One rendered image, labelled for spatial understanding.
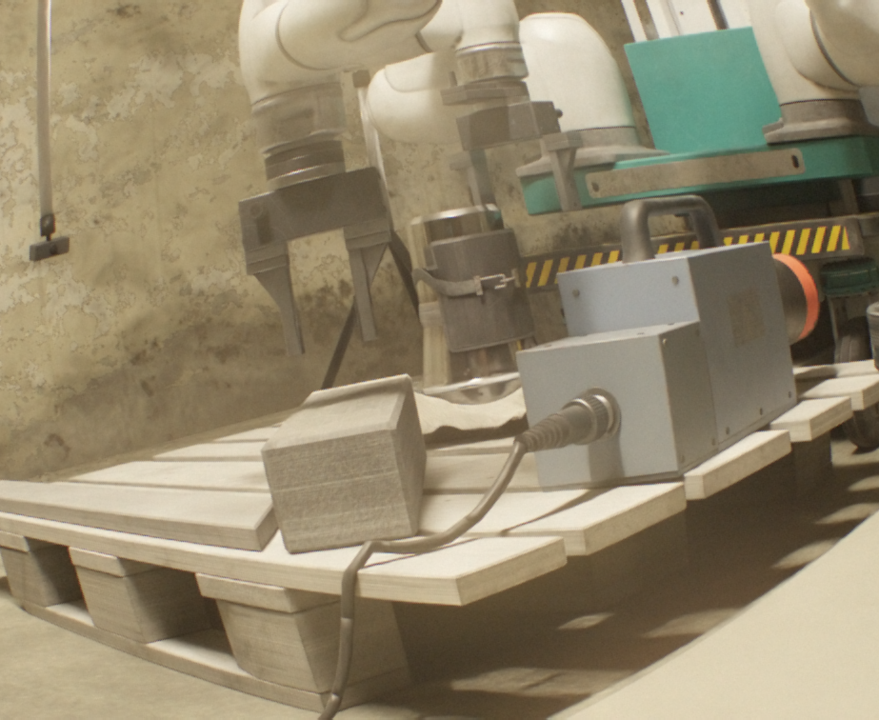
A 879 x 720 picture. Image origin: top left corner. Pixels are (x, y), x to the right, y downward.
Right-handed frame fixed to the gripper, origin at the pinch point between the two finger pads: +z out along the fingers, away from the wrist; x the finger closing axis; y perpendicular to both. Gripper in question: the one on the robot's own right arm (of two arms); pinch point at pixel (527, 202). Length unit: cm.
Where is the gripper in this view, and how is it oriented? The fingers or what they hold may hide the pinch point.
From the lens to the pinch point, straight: 185.6
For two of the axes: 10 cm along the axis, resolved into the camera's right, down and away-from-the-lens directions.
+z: 1.9, 9.8, 0.8
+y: 6.7, -1.8, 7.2
